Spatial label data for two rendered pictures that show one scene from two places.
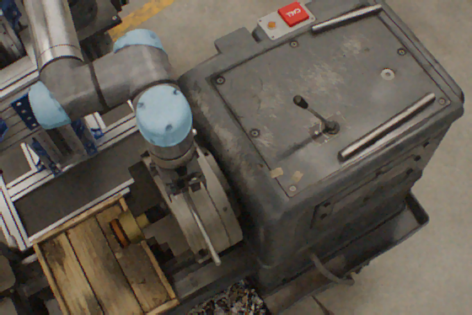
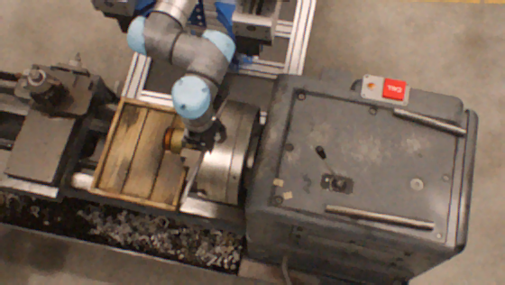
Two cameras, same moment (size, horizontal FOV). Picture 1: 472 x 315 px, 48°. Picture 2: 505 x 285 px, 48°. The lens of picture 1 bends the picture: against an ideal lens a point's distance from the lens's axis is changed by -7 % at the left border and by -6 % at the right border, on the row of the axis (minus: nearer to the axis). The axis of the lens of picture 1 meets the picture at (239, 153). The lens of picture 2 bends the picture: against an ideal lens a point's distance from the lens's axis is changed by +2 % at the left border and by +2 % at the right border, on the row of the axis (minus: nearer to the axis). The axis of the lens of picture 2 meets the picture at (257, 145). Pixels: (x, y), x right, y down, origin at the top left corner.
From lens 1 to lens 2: 0.47 m
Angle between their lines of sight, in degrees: 16
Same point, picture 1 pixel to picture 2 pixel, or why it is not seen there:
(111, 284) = (146, 164)
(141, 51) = (211, 50)
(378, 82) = (402, 183)
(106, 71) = (183, 45)
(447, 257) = not seen: outside the picture
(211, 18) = (408, 36)
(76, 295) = (119, 152)
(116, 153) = (249, 83)
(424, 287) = not seen: outside the picture
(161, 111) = (187, 94)
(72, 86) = (159, 38)
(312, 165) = (303, 197)
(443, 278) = not seen: outside the picture
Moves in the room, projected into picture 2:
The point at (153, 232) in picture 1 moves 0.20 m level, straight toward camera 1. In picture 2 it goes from (188, 155) to (171, 218)
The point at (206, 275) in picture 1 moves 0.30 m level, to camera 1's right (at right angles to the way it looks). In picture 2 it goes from (206, 209) to (277, 265)
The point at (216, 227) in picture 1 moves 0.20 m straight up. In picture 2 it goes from (221, 183) to (215, 160)
